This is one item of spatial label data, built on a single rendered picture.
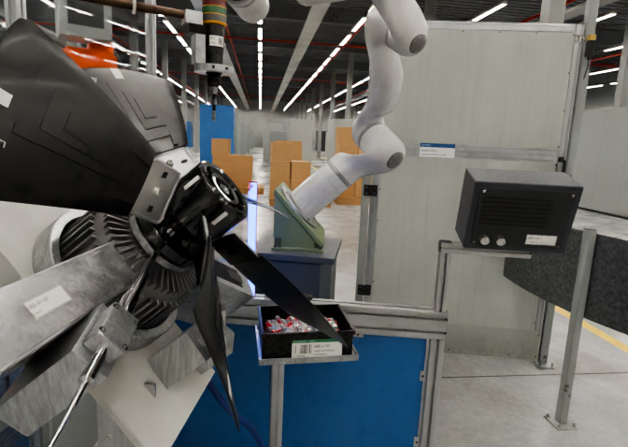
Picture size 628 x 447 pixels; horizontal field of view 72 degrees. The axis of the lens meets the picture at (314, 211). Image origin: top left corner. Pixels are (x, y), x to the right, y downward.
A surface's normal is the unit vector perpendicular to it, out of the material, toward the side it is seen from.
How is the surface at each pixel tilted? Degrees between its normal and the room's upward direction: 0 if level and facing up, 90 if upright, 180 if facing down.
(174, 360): 84
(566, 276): 90
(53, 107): 79
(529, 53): 91
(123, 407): 50
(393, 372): 90
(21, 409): 102
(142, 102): 42
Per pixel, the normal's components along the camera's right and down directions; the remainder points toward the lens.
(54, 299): 0.79, -0.59
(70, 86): 0.87, -0.14
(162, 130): 0.32, -0.60
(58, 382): 0.09, 0.37
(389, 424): -0.08, 0.16
